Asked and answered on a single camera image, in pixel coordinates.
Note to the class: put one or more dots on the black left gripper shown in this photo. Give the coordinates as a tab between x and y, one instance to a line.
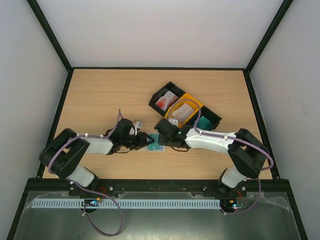
141	141

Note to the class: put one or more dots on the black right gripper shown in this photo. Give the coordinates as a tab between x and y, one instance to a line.
162	140

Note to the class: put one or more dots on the teal VIP credit card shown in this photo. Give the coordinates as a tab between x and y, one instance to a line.
154	146

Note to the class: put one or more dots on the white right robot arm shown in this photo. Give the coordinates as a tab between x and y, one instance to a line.
247	153

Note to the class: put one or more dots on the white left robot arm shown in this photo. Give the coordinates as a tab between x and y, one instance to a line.
63	155

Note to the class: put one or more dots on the pink patterned white card stack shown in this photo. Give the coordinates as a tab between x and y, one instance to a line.
182	113

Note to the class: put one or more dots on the red patterned white card stack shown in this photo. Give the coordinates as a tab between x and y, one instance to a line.
165	101

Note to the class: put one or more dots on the teal card stack in bin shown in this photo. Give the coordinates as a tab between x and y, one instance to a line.
205	124

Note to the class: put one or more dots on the black bin with red cards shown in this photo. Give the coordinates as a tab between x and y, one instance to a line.
169	86

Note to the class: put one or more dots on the black bin with teal cards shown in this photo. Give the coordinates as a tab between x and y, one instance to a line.
213	117

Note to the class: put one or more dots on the yellow middle bin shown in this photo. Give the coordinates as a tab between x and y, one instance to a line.
186	98

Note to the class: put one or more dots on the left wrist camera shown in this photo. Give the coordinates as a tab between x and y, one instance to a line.
137	126

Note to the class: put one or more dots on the white slotted cable duct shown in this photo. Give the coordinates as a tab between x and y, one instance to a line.
59	203

